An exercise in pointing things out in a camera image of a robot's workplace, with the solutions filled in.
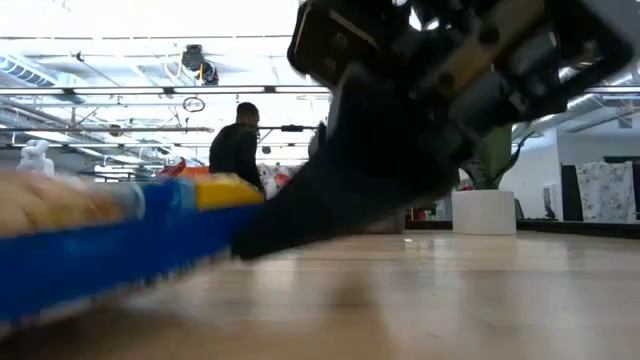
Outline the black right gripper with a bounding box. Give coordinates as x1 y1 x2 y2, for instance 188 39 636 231
398 0 640 152

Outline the red roast beef ramen pack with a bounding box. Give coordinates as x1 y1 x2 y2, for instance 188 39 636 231
157 158 189 180

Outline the blue ramen noodle pack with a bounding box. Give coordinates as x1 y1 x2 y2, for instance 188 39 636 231
0 172 266 326

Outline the floral patterned cloth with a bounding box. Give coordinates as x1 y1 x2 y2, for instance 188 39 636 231
574 159 637 224
257 162 301 199

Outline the green snake plant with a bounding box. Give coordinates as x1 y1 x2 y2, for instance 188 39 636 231
459 124 536 191

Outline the person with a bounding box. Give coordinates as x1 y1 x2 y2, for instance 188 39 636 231
208 101 266 194

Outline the white round planter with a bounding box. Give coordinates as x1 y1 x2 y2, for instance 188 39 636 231
451 188 518 236

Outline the white robot figure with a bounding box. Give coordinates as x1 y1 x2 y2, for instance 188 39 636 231
15 138 55 176

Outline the black hanging ring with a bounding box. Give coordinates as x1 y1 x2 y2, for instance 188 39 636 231
181 95 206 114

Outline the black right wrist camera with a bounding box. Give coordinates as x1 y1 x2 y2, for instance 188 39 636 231
287 0 416 89

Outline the black ceiling cable reel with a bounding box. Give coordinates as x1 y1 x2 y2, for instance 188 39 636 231
179 43 220 86

